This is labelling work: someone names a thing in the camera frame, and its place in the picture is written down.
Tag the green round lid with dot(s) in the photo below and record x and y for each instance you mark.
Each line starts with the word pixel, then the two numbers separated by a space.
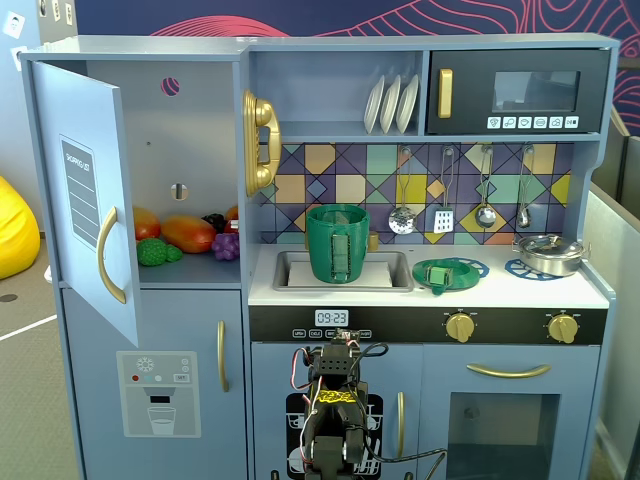
pixel 465 277

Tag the steel pot with lid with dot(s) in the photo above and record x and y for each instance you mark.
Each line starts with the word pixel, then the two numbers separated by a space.
pixel 550 262

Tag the green plastic container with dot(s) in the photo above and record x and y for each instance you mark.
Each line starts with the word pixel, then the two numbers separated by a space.
pixel 320 250

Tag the gold faucet knob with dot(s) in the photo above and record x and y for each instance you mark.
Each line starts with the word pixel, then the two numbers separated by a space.
pixel 374 241

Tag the grey toy sink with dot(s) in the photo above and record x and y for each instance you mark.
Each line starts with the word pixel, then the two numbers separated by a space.
pixel 400 265

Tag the metal slotted skimmer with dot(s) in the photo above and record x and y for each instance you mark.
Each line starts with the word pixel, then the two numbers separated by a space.
pixel 402 220

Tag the red toy fruit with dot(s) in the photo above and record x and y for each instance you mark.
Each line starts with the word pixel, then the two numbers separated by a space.
pixel 231 227

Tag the orange toy fruit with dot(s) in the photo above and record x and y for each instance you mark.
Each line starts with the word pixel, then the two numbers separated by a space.
pixel 232 213

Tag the purple toy grapes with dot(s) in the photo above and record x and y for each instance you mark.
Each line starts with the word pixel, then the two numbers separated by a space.
pixel 226 246

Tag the dark toy blackberries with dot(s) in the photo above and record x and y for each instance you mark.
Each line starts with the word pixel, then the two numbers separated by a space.
pixel 214 222

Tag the metal slotted spatula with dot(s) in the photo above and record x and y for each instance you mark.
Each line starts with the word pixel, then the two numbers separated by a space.
pixel 443 220

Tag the orange toy mango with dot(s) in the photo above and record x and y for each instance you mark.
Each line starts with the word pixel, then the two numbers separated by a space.
pixel 187 234

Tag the gold toy telephone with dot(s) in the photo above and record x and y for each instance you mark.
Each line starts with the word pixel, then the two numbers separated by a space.
pixel 262 115

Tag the white toy plate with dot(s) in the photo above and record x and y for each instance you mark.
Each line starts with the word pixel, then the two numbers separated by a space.
pixel 407 102
pixel 390 105
pixel 372 107

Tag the blue dishwasher door with rack print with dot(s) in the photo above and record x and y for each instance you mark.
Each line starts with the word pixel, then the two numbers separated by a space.
pixel 270 380

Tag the gold stove knob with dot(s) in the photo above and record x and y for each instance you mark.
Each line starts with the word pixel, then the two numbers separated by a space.
pixel 460 327
pixel 563 328

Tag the metal ladle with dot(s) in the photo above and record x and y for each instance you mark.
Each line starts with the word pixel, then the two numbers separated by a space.
pixel 485 216

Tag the green toy broccoli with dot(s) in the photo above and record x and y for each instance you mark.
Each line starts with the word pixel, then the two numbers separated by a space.
pixel 152 252

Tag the red yellow toy peach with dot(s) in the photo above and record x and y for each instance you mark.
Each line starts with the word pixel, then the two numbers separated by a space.
pixel 146 225

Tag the blue oven door with window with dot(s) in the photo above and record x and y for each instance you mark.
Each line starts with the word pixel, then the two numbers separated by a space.
pixel 435 375

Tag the blue wooden toy kitchen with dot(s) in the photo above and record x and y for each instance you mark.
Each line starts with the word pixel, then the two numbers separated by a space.
pixel 330 42

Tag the metal spoon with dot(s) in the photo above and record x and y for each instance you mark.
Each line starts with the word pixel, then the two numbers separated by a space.
pixel 523 217

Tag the black toy microwave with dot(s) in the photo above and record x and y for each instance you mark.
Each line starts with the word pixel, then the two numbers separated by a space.
pixel 470 90

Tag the blue freezer door with dispenser print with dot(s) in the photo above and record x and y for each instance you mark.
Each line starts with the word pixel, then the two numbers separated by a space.
pixel 100 325

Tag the blue fridge door with list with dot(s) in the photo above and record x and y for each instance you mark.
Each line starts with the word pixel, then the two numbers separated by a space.
pixel 75 110

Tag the yellow bean bag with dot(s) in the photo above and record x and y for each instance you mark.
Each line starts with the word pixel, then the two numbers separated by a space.
pixel 15 235

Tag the grey partition panel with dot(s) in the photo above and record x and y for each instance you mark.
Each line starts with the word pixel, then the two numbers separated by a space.
pixel 620 300

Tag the small wrist camera board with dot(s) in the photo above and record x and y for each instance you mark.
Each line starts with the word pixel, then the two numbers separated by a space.
pixel 345 335

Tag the white wall outlet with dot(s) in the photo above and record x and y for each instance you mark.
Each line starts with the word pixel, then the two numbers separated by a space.
pixel 13 24
pixel 17 56

